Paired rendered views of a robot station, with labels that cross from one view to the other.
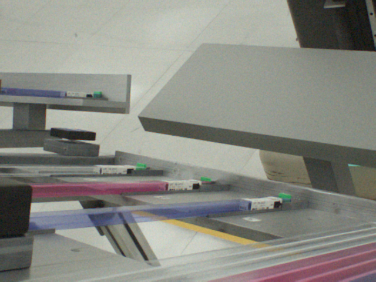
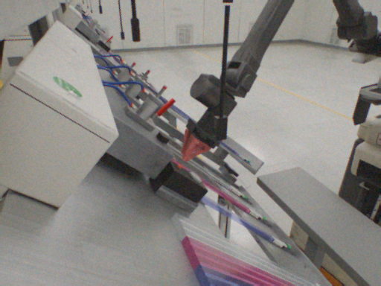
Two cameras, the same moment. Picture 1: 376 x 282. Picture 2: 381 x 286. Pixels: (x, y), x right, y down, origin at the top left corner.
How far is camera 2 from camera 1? 0.08 m
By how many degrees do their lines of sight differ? 19
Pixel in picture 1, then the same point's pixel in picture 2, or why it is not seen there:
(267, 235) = (271, 256)
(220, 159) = (277, 209)
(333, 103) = (335, 225)
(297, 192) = (295, 248)
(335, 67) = (345, 211)
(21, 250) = (192, 206)
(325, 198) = (303, 258)
